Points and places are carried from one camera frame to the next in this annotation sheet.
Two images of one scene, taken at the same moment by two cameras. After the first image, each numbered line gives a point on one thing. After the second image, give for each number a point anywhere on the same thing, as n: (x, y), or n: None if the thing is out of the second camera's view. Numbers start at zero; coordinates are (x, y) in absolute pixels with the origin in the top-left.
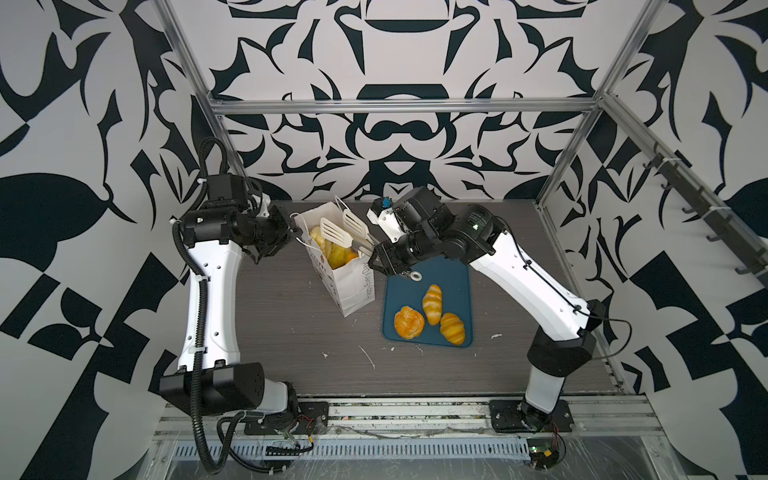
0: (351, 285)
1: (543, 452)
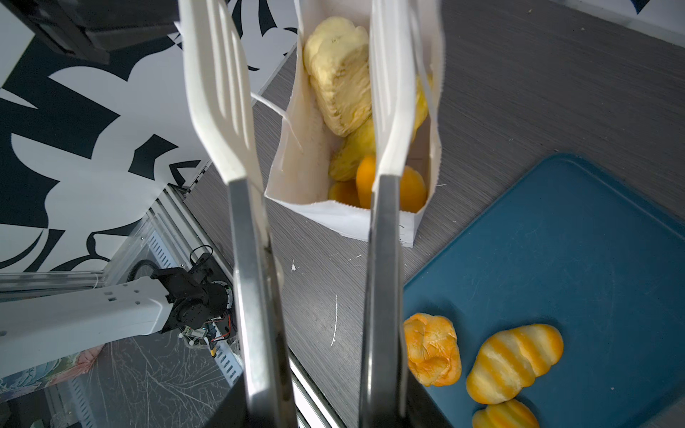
0: (298, 178)
1: None
